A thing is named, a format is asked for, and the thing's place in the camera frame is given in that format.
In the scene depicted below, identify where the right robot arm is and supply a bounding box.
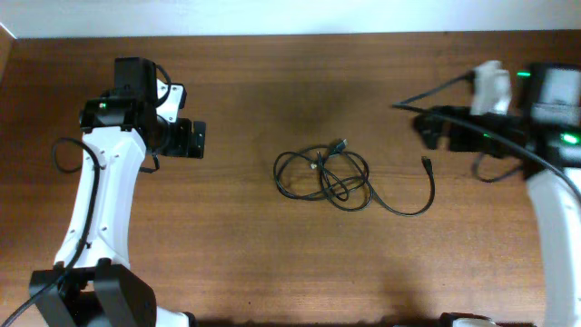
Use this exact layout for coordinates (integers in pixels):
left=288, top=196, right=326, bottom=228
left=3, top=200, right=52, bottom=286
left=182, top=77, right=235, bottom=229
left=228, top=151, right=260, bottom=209
left=398, top=61, right=580, bottom=326

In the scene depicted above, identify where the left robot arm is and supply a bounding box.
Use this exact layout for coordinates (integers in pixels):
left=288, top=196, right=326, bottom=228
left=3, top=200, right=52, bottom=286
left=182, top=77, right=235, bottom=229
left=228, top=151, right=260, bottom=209
left=23, top=57, right=206, bottom=326

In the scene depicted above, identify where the right camera cable black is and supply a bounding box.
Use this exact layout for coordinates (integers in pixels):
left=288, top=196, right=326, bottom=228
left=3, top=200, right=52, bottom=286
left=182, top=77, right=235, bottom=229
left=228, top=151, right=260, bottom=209
left=392, top=72, right=580, bottom=200

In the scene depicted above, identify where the camera cable black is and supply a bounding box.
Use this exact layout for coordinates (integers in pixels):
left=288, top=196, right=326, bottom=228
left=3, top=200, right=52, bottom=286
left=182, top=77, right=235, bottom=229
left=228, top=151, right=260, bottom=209
left=392, top=72, right=580, bottom=200
left=0, top=137, right=103, bottom=327

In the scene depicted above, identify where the left camera cable black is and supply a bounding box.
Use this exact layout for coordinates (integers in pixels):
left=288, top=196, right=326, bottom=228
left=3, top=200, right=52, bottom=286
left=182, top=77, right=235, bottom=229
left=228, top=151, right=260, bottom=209
left=0, top=137, right=103, bottom=327

